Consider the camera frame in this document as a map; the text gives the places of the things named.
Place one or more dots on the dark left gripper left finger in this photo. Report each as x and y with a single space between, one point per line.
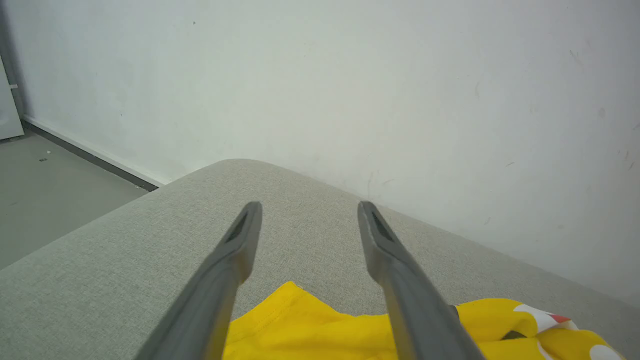
210 300

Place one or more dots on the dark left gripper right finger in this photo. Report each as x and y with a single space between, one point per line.
415 305

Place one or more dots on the yellow cartoon print T-shirt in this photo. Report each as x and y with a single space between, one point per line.
310 335

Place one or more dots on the grey fabric sofa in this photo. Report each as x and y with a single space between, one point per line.
125 250

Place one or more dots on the white door panel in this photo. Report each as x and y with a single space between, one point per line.
9 110

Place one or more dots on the dark wall baseboard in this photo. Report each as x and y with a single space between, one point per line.
90 155

